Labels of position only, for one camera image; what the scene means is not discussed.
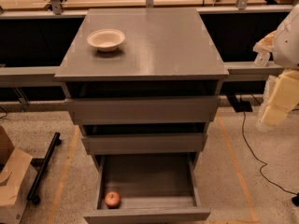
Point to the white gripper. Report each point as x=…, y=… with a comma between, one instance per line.
x=288, y=44

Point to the red apple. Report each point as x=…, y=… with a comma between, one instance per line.
x=113, y=199

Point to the grey middle drawer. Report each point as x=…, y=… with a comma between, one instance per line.
x=144, y=143

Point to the grey drawer cabinet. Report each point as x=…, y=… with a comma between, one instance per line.
x=167, y=52

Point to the grey top drawer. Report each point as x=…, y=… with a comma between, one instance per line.
x=142, y=110

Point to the grey open bottom drawer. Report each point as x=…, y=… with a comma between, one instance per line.
x=154, y=188

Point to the clear sanitizer pump bottle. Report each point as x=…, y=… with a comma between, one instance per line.
x=262, y=59

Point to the black floor power box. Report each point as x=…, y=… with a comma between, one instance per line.
x=238, y=104

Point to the white paper bowl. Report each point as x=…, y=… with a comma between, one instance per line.
x=106, y=40

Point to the black metal bar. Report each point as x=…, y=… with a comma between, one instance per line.
x=41, y=165

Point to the brown cardboard box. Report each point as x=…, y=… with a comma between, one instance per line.
x=16, y=178

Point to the grey metal rail frame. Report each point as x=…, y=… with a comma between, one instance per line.
x=43, y=75

